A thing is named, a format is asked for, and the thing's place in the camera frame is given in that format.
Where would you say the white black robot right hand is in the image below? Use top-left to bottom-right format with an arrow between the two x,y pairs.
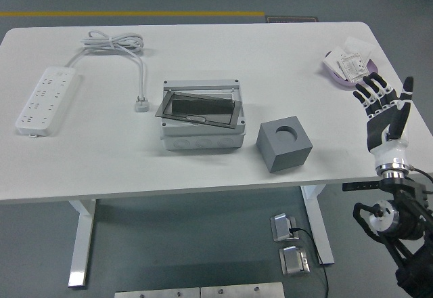
352,72 -> 415,169

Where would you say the grey junction box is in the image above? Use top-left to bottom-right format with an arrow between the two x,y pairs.
160,79 -> 247,153

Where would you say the transparent grey-framed box lid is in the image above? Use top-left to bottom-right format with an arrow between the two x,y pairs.
154,89 -> 244,131

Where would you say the black table control panel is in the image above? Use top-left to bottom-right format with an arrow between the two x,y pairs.
342,179 -> 383,192

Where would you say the purple tray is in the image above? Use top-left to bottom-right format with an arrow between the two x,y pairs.
320,49 -> 380,91

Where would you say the white printed socket panel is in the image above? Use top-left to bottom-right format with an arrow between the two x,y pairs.
336,51 -> 371,84

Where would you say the grey block with round hole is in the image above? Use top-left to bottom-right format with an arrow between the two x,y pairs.
256,116 -> 314,174

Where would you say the silver foot pedal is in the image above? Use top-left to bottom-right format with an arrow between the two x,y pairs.
269,213 -> 298,243
279,246 -> 311,277

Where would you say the dark floor mat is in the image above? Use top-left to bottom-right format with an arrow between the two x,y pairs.
266,16 -> 319,24

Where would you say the grey metal plate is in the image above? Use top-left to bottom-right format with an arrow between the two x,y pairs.
114,287 -> 201,298
200,282 -> 285,298

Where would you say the white power strip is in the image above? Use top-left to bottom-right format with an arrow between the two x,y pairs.
15,66 -> 84,139

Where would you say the black pedal cable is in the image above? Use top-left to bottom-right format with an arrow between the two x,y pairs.
289,226 -> 329,298

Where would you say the white power cord with plug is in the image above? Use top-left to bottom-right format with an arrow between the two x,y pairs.
64,30 -> 152,113

